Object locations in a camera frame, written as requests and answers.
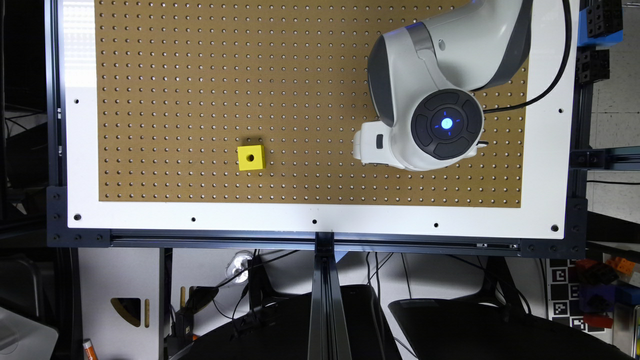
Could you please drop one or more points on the black monitor left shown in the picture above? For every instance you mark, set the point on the black monitor left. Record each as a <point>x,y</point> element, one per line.
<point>281,331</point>

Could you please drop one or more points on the fiducial marker sheet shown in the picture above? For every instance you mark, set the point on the fiducial marker sheet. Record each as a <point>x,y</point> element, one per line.
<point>563,294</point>

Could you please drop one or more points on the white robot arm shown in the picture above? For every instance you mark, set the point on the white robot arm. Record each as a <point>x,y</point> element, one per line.
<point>422,78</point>

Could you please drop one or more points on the black monitor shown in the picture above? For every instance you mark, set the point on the black monitor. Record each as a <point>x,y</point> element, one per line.
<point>281,331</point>
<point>456,330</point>

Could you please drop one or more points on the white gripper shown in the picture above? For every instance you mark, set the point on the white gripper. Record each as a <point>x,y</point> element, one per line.
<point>371,144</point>

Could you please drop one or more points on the white cabinet panel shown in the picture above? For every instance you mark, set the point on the white cabinet panel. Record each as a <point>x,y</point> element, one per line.
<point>121,299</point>

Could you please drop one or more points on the black vertical aluminium strut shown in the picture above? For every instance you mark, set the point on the black vertical aluminium strut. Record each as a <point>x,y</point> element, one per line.
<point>328,334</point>

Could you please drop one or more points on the black aluminium frame rail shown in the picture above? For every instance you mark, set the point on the black aluminium frame rail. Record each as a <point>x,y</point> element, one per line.
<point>572,244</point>

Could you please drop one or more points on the white table frame board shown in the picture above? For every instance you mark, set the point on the white table frame board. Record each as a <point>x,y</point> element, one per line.
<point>547,108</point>

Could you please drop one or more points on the brown perforated pegboard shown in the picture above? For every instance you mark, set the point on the brown perforated pegboard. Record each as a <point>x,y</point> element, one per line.
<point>182,84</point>

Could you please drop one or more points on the bin of coloured blocks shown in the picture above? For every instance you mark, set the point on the bin of coloured blocks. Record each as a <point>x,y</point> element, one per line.
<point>603,285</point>

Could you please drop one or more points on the blue and black block stack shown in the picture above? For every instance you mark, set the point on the blue and black block stack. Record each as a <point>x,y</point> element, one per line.
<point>600,27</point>

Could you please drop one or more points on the yellow block with hole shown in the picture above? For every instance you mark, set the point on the yellow block with hole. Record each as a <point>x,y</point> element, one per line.
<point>251,157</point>

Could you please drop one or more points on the black monitor right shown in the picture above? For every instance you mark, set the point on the black monitor right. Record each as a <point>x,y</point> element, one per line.
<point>456,330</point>

